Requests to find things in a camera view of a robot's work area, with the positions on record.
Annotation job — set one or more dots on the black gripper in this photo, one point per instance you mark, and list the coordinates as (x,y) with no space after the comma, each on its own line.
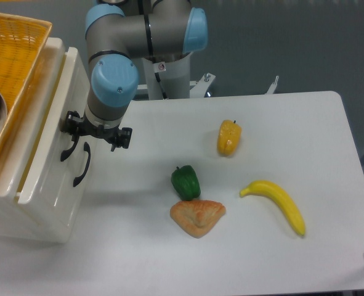
(76,126)

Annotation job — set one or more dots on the black top drawer handle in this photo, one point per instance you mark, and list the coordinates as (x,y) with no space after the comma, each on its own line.
(67,153)

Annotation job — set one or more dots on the white drawer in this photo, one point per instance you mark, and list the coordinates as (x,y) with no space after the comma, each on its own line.
(73,173)
(40,188)

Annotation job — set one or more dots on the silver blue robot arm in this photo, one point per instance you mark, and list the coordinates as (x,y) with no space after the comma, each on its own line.
(113,40)

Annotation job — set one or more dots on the white drawer cabinet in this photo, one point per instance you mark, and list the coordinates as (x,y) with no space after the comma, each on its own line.
(18,153)

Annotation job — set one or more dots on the green bell pepper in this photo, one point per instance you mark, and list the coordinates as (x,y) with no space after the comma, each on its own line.
(186,183)

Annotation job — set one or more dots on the yellow woven basket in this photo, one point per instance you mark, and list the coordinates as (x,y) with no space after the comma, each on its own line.
(21,42)

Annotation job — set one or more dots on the yellow bell pepper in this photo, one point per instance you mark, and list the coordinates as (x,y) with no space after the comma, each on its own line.
(228,137)

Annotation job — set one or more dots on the triangular pastry bread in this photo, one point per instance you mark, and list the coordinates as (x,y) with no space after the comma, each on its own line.
(197,217)

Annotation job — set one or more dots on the yellow banana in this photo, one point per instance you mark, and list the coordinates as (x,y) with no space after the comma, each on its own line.
(281,198)

